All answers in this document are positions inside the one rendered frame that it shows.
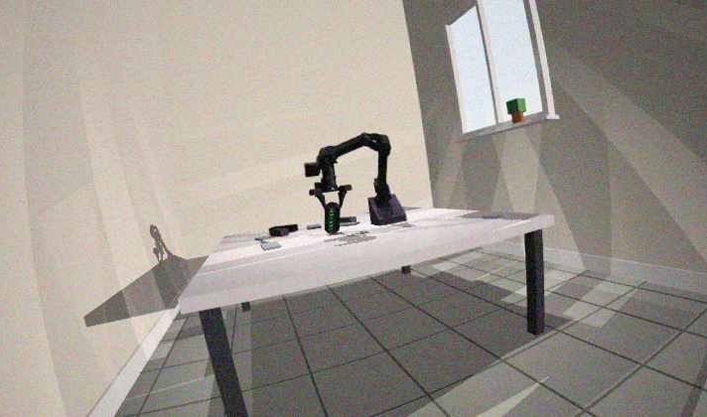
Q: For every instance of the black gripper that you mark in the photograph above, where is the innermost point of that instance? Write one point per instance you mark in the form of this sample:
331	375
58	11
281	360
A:
329	183

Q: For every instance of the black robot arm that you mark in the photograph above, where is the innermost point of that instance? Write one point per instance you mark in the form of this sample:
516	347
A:
328	155

